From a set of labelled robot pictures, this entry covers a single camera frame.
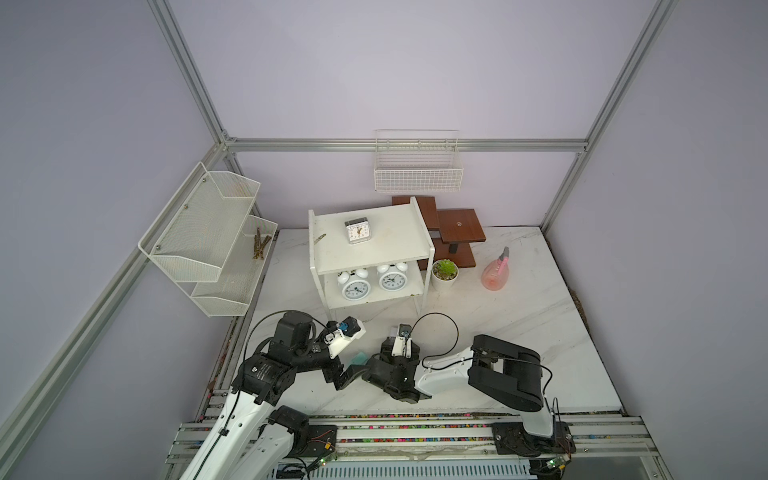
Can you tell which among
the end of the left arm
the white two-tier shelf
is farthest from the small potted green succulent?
the end of the left arm

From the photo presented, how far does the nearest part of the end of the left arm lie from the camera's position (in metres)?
0.62

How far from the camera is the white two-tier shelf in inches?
27.8

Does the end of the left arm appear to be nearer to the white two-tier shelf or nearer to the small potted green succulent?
the white two-tier shelf
